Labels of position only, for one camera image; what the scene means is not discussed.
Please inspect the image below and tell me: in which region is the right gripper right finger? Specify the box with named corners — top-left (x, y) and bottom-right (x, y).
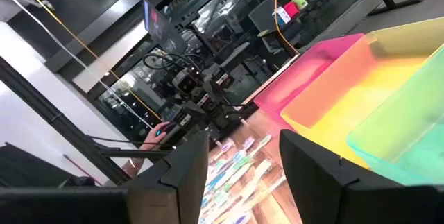
top-left (279, 129), bottom-right (400, 224)

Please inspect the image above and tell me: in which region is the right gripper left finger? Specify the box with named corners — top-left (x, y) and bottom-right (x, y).
top-left (126, 130), bottom-right (210, 224)

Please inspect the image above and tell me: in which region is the green toothbrush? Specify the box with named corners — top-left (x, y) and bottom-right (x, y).
top-left (248, 133), bottom-right (273, 159)
top-left (223, 156), bottom-right (255, 192)

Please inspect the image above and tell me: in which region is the blue toothbrush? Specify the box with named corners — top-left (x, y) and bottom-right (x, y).
top-left (227, 148), bottom-right (250, 169)

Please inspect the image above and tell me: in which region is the person's forearm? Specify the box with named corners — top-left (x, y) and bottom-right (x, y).
top-left (121, 147), bottom-right (153, 180)

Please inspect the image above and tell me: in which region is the person's hand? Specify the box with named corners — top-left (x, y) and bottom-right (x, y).
top-left (138, 121), bottom-right (171, 151)

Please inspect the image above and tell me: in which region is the black computer mouse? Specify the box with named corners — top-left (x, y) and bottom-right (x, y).
top-left (155, 122), bottom-right (178, 139)

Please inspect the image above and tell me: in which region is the yellow translucent plastic bin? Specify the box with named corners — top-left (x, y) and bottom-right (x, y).
top-left (280, 16), bottom-right (444, 169)

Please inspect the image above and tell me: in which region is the green translucent plastic bin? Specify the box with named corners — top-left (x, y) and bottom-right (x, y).
top-left (346, 43), bottom-right (444, 187)

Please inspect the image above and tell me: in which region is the pink translucent plastic bin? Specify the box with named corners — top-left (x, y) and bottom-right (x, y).
top-left (253, 33), bottom-right (365, 130)

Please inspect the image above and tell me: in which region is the dark monitor with red logo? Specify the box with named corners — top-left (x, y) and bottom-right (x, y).
top-left (142, 0), bottom-right (190, 55)

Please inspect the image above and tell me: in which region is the white blue box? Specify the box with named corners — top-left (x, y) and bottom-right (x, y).
top-left (272, 6), bottom-right (291, 27)

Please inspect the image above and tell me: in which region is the red box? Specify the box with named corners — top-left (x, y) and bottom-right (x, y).
top-left (283, 1), bottom-right (300, 19)

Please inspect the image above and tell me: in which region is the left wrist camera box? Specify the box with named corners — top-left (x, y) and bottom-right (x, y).
top-left (172, 68), bottom-right (201, 96)

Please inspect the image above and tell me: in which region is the black metal rig frame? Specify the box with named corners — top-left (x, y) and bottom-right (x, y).
top-left (0, 57), bottom-right (174, 187)

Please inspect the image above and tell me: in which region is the yellow cable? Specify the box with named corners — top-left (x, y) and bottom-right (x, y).
top-left (26, 0), bottom-right (164, 121)

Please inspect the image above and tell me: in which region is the white cable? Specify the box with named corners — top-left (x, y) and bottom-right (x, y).
top-left (0, 0), bottom-right (153, 130)

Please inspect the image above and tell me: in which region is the orange hanging cable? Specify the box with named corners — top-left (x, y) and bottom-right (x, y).
top-left (271, 0), bottom-right (300, 55)

